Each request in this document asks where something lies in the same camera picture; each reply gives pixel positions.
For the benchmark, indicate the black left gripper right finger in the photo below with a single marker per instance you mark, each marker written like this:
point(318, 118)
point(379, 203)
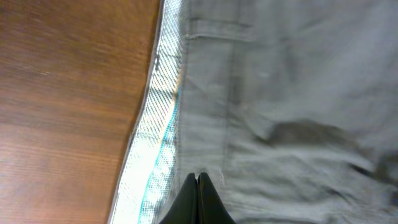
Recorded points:
point(210, 209)

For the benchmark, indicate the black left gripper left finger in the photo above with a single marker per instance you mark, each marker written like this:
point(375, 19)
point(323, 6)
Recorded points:
point(184, 208)

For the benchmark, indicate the grey cargo shorts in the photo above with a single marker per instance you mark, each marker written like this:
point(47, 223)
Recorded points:
point(287, 108)

